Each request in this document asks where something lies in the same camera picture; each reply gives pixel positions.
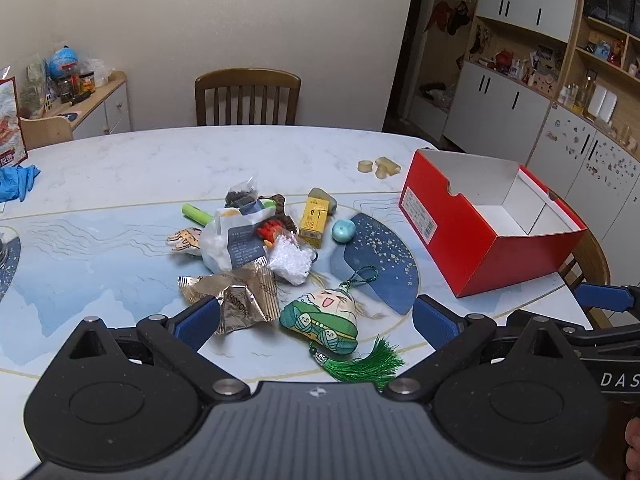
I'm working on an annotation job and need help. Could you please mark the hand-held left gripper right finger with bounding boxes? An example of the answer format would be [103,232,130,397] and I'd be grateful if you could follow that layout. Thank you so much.
[382,294,584,404]

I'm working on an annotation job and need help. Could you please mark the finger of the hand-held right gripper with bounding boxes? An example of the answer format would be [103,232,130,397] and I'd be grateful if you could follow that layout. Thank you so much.
[505,309,640,359]
[574,282,640,314]

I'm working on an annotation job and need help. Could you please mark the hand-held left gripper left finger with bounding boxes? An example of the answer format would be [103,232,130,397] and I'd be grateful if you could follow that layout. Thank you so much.
[67,295,251,405]

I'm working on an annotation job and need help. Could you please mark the gold foil wrapper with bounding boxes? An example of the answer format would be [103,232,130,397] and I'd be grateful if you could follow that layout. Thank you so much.
[178,255,281,336]

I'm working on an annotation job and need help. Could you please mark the white plastic bag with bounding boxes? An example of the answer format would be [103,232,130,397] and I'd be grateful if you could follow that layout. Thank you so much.
[200,205,276,276]

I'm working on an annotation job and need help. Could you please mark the cartoon face charm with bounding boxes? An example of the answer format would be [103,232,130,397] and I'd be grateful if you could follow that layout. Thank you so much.
[166,227,203,257]

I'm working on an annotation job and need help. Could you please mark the red shoe box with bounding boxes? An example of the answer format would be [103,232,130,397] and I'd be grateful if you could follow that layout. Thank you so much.
[399,149,588,299]

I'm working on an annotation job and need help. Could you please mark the light green tube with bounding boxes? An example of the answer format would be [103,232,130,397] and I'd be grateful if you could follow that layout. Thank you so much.
[181,203,216,226]

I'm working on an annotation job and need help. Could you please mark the green plush doll with tassel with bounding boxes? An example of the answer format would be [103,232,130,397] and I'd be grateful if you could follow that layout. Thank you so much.
[279,266,407,391]

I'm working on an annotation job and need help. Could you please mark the teal round ball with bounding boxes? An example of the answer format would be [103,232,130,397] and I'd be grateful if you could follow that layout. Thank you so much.
[332,219,357,244]

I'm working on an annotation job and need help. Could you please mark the clear bag of dark bits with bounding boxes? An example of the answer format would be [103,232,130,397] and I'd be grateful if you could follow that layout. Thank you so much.
[224,175,261,208]

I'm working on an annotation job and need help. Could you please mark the brown hair scrunchie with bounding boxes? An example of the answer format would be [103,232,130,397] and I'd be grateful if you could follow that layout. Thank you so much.
[270,194,299,234]

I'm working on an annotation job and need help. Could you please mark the yellow carton box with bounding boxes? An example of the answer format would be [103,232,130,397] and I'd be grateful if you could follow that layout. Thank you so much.
[297,197,332,250]

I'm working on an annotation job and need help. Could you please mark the grey-green small tube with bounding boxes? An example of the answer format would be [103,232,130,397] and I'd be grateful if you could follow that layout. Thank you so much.
[307,187,338,213]

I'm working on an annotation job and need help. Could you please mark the person's right hand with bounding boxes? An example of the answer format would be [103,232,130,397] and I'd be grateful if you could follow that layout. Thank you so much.
[624,415,640,467]

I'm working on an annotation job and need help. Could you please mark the light wooden round-back chair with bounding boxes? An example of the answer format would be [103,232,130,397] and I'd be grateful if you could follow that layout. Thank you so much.
[559,230,612,328]

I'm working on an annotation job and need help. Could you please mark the white rectangular container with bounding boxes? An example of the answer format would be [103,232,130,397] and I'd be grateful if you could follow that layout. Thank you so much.
[587,85,606,122]
[601,87,619,124]

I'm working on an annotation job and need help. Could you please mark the yellow liquid glass bottle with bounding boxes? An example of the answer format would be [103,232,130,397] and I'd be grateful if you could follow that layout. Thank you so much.
[582,72,599,112]

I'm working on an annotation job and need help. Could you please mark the white wooden sideboard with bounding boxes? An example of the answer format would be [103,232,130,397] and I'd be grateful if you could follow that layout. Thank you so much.
[20,71,132,150]

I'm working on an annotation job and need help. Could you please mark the blue rubber gloves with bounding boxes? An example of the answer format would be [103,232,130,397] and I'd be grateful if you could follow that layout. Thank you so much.
[0,164,42,203]

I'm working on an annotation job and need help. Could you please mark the small pale wooden chair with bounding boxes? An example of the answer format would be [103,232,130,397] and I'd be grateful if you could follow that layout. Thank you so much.
[20,114,74,150]

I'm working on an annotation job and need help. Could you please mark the brown slatted wooden chair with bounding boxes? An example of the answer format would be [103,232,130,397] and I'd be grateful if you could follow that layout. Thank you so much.
[194,67,302,127]

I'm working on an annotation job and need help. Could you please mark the clear plastic bag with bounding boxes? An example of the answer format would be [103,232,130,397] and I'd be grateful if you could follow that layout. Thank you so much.
[82,57,113,88]

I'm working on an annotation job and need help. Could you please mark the red printed box at left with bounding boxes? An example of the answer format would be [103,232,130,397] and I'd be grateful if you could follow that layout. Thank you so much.
[0,67,28,166]

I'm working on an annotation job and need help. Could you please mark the blue globe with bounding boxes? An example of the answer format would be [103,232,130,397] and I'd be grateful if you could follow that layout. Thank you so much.
[47,47,81,75]

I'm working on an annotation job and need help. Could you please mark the white wall cabinet unit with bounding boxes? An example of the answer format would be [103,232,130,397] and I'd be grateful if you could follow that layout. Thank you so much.
[402,0,640,221]

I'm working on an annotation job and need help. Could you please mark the red wall ornament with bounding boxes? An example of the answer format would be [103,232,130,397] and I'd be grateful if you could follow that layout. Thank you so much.
[425,0,474,36]

